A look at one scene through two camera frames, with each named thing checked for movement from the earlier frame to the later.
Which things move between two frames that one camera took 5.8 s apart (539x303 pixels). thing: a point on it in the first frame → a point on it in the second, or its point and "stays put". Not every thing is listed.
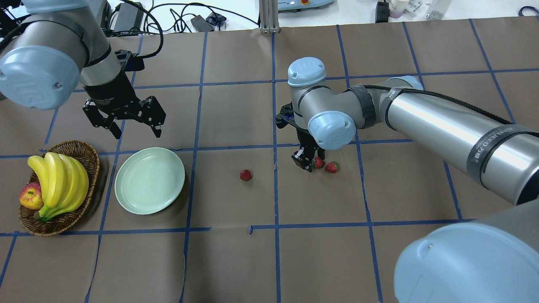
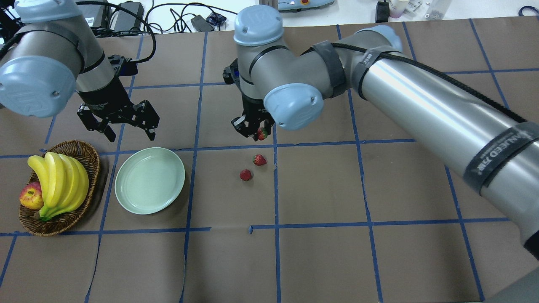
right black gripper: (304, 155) → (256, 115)
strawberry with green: (332, 167) → (262, 134)
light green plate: (148, 179) stays put
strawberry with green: (318, 163) → (259, 160)
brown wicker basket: (59, 188) stays put
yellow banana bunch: (65, 180) stays put
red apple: (31, 196) stays put
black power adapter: (130, 15) stays put
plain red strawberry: (245, 175) stays put
